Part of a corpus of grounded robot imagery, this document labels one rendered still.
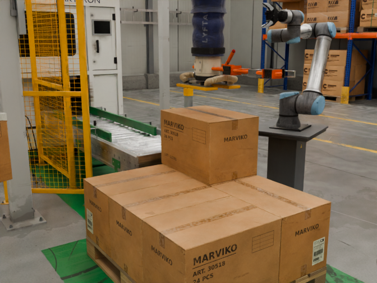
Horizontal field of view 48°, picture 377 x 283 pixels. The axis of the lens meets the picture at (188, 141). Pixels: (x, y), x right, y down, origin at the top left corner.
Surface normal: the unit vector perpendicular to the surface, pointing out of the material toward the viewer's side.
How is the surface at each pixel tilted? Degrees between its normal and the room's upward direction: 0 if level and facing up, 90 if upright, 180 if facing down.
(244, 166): 90
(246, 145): 90
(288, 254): 90
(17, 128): 92
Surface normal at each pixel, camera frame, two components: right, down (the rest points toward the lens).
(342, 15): -0.80, 0.14
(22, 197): 0.57, 0.19
